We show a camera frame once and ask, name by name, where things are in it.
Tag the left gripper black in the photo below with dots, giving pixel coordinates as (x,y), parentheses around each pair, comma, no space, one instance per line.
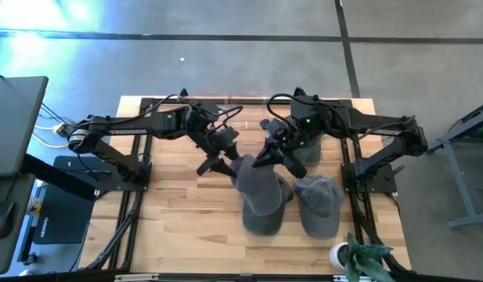
(225,139)

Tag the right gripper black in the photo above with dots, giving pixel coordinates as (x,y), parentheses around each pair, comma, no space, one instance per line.
(293,164)

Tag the light grey baseball cap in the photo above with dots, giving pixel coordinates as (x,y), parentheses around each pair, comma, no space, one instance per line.
(256,184)

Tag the blue-grey baseball cap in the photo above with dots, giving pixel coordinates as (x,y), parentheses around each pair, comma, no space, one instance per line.
(319,207)

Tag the charcoal baseball cap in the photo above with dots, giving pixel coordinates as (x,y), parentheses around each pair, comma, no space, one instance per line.
(264,225)

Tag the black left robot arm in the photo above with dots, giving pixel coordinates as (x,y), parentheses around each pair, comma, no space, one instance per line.
(139,125)

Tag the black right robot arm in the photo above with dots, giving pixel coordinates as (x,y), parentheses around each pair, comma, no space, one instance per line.
(374,123)

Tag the black clamp lever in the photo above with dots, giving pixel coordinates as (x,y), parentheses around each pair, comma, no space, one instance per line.
(395,172)

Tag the green plant in white pot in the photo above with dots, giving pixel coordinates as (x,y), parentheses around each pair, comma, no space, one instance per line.
(362,258)

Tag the white power strip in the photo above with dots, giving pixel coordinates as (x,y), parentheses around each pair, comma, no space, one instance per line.
(62,129)

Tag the black desk leg beam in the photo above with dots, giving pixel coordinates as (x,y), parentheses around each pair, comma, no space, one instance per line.
(57,176)

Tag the black computer case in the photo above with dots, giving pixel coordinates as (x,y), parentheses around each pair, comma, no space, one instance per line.
(65,219)

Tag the dark grey desk top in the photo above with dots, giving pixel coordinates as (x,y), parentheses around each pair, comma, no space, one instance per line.
(18,188)

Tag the large grey desk top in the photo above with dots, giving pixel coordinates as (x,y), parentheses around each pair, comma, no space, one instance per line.
(14,125)

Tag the black computer mouse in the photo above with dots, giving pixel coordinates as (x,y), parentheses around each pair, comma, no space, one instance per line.
(1,217)

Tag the black upright bracket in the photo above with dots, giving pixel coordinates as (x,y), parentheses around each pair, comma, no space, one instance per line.
(183,93)
(300,92)

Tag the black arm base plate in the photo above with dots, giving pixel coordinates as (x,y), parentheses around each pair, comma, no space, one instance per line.
(141,182)
(382,184)

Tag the black aluminium table frame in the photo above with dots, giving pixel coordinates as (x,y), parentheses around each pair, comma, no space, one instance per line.
(147,103)

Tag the silver bracket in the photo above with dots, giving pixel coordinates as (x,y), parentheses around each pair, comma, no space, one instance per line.
(135,277)
(339,279)

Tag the grey desk frame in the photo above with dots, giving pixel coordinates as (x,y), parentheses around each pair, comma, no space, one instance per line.
(458,176)

